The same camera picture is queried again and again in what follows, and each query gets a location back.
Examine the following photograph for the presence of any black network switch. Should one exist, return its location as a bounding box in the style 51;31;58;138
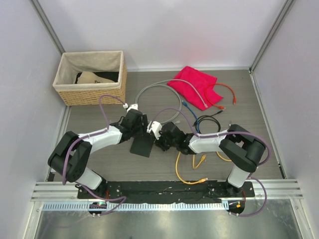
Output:
130;134;154;157

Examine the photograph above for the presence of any blue ethernet cable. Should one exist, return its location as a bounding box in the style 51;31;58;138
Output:
181;101;201;135

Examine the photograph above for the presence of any orange red ethernet cable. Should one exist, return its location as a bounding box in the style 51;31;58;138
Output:
204;83;237;110

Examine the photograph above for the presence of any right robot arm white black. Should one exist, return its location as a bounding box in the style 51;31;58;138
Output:
150;122;269;197

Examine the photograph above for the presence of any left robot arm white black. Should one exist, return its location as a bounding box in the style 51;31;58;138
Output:
48;109;148;199

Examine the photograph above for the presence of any pink folded cloth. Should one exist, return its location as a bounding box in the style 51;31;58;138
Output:
167;66;223;111

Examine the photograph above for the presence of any beige cloth in basket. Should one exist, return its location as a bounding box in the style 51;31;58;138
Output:
75;71;119;84

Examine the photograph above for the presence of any wicker basket with liner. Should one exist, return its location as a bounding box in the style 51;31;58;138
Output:
53;51;127;106

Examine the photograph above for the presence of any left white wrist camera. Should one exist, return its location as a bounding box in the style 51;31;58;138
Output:
123;103;138;112

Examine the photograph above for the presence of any black ethernet cable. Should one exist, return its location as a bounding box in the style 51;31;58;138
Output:
195;111;224;134

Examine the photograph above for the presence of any grey ethernet cable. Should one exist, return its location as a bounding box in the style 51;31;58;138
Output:
134;79;209;125

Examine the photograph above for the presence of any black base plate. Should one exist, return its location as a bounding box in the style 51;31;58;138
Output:
91;180;255;204

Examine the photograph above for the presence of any white slotted cable duct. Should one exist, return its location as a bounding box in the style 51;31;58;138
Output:
42;201;229;212

